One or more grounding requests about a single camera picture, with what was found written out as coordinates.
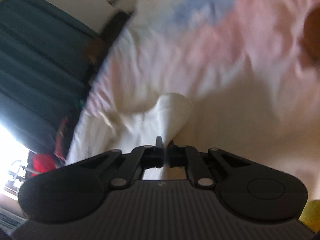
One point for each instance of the bed with pastel sheet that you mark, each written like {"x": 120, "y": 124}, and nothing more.
{"x": 200, "y": 30}

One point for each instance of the yellow object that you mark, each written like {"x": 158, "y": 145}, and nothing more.
{"x": 311, "y": 217}

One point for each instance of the blue curtain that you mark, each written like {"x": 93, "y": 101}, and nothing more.
{"x": 35, "y": 62}

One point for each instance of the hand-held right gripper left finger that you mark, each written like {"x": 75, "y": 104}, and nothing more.
{"x": 152, "y": 158}

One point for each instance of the cream white pants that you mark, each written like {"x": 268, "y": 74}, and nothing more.
{"x": 175, "y": 115}

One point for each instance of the red bag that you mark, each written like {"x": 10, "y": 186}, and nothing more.
{"x": 41, "y": 163}

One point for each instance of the brown round object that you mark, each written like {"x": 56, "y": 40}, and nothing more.
{"x": 312, "y": 35}

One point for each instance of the window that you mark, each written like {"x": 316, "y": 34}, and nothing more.
{"x": 10, "y": 155}

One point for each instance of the dark wooden headboard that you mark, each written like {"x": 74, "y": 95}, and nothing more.
{"x": 115, "y": 25}

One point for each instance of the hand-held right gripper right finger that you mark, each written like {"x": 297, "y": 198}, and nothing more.
{"x": 177, "y": 157}

